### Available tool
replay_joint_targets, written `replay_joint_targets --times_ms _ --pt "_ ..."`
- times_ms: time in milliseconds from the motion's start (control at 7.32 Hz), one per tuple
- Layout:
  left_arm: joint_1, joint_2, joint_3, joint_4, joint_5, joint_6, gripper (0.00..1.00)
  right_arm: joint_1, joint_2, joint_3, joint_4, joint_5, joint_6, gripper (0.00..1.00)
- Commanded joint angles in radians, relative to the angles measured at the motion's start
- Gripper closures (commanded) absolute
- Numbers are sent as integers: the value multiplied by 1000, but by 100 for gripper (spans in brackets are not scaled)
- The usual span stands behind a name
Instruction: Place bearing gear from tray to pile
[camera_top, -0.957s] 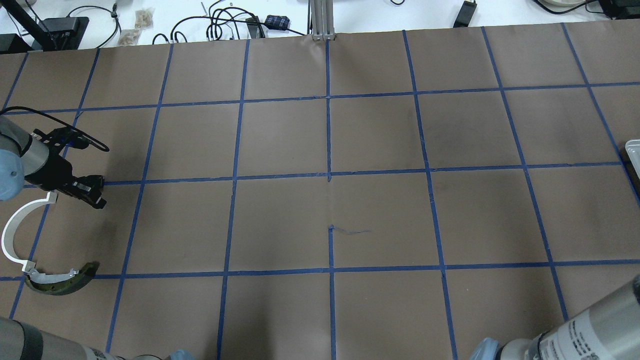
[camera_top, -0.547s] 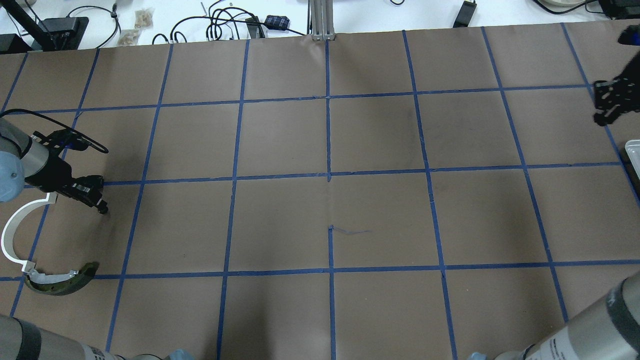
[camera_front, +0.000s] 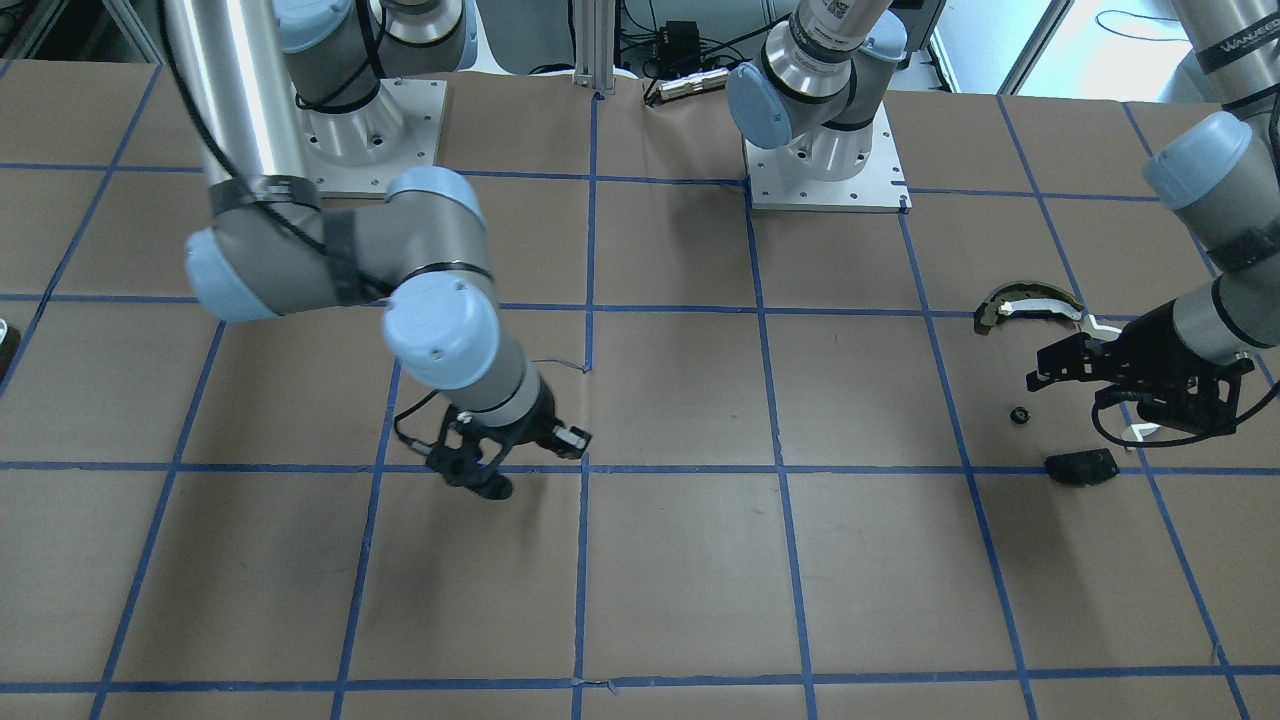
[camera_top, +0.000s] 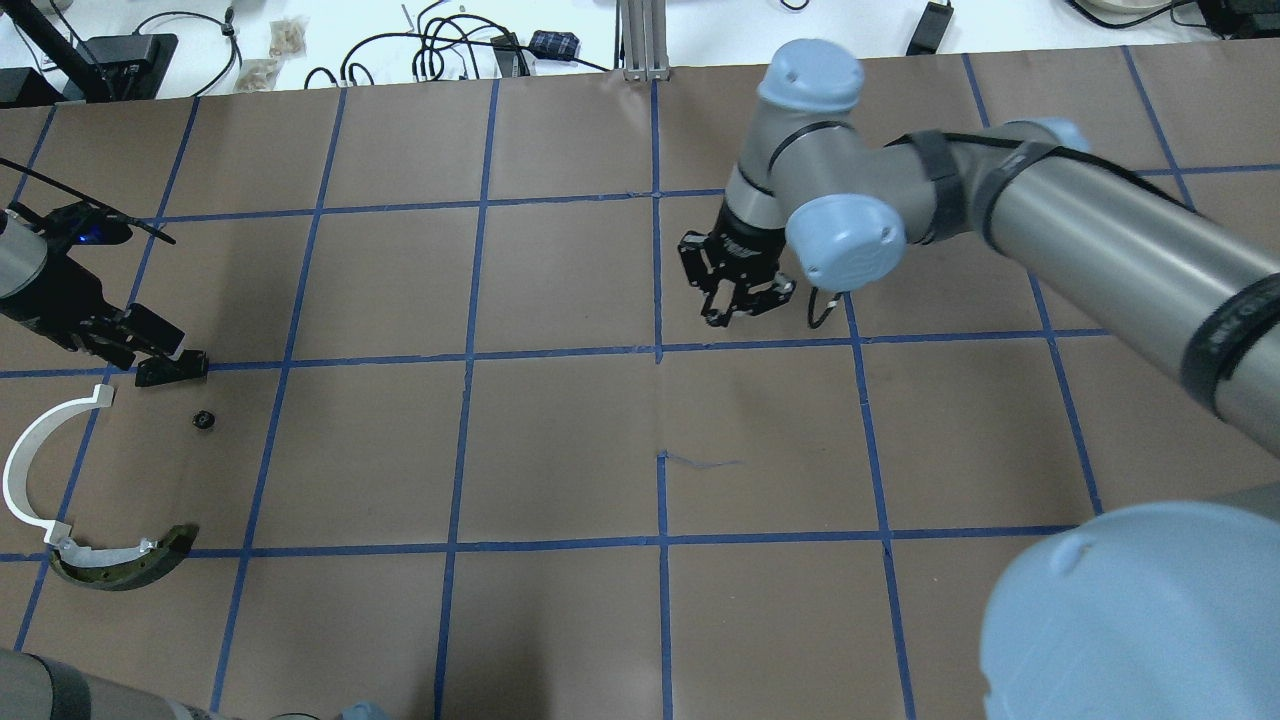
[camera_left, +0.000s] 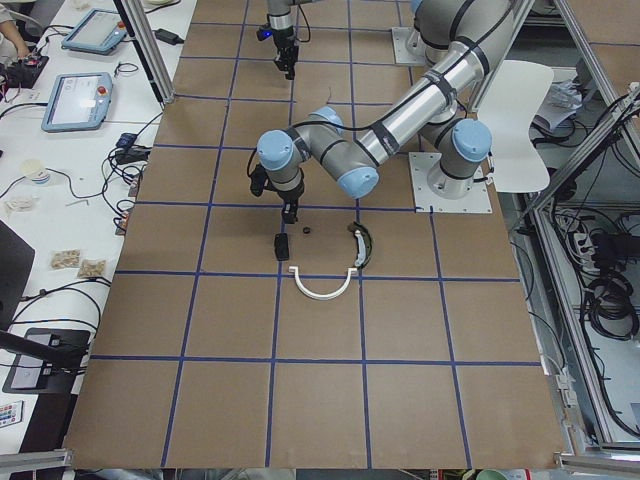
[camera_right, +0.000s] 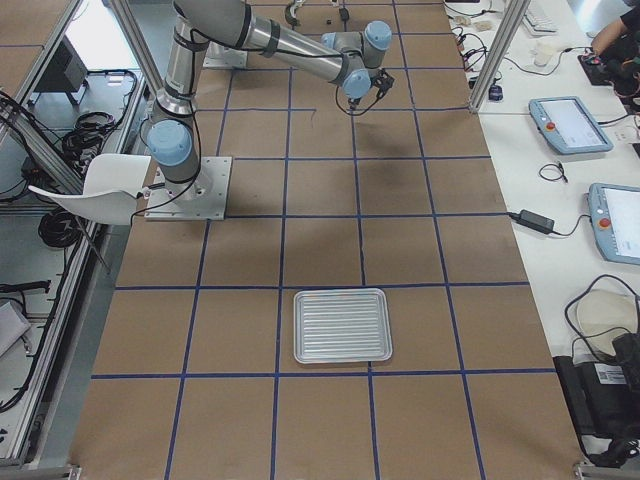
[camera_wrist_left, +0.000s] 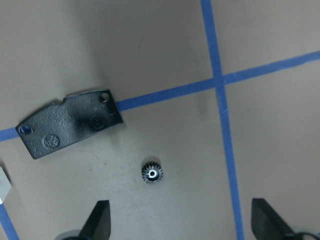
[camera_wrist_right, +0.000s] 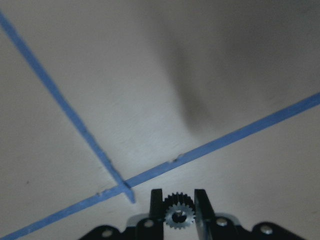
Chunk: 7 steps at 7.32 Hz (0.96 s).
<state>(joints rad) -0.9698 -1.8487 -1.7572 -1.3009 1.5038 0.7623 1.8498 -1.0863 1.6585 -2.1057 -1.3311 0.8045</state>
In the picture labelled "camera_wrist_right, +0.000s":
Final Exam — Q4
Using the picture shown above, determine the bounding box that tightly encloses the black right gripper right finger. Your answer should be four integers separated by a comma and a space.
194, 189, 303, 240

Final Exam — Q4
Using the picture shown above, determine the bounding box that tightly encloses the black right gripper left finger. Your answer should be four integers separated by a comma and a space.
84, 188, 165, 240

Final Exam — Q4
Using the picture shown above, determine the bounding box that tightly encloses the small black bearing gear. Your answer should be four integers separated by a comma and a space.
163, 192, 196, 230

